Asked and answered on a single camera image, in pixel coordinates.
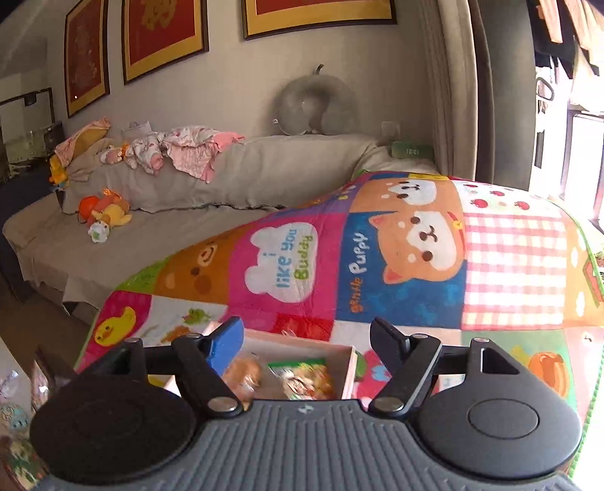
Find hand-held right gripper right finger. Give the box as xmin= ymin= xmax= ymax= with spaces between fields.
xmin=369 ymin=317 xmax=521 ymax=419

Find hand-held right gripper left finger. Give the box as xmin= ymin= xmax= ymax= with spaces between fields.
xmin=96 ymin=316 xmax=247 ymax=419

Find pink cardboard box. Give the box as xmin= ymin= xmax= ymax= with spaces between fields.
xmin=160 ymin=321 xmax=358 ymax=402

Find green-top mushroom biscuit bag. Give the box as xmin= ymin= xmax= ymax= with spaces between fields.
xmin=267 ymin=358 xmax=337 ymax=401

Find clear wrapped bread bun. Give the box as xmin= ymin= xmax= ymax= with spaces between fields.
xmin=221 ymin=356 xmax=263 ymax=403

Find colourful cartoon printed blanket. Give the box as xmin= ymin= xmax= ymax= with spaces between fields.
xmin=73 ymin=169 xmax=604 ymax=475

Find small white green toy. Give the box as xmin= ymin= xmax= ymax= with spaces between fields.
xmin=87 ymin=219 xmax=112 ymax=245

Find beige sofa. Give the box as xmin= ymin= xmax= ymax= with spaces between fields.
xmin=2 ymin=133 xmax=441 ymax=326

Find orange plush toy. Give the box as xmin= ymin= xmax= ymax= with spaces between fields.
xmin=77 ymin=189 xmax=134 ymax=228

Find pink baby garment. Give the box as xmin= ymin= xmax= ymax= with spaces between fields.
xmin=162 ymin=125 xmax=247 ymax=183

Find green digital clock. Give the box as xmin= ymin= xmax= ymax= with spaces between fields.
xmin=390 ymin=140 xmax=433 ymax=159

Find patterned white baby garment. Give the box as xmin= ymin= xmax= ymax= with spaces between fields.
xmin=100 ymin=133 xmax=166 ymax=176

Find colourful patterned cloth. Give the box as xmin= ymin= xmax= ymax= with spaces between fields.
xmin=0 ymin=344 xmax=54 ymax=488

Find yellow plush toy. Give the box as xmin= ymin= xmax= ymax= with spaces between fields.
xmin=49 ymin=155 xmax=72 ymax=188

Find pink cloth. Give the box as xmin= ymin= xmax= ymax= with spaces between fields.
xmin=54 ymin=118 xmax=112 ymax=167

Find grey neck pillow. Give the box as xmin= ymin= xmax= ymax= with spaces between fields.
xmin=275 ymin=63 xmax=360 ymax=136

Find grey curtain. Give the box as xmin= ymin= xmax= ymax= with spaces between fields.
xmin=419 ymin=0 xmax=537 ymax=190

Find glass tank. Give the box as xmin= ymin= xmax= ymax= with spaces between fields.
xmin=0 ymin=87 xmax=65 ymax=176

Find hanging clothes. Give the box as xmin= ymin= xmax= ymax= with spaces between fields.
xmin=526 ymin=0 xmax=604 ymax=115

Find dark window frame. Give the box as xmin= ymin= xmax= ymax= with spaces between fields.
xmin=531 ymin=106 xmax=604 ymax=222

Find red gold picture frame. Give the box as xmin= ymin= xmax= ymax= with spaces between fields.
xmin=121 ymin=0 xmax=210 ymax=86
xmin=63 ymin=0 xmax=112 ymax=119
xmin=241 ymin=0 xmax=398 ymax=41

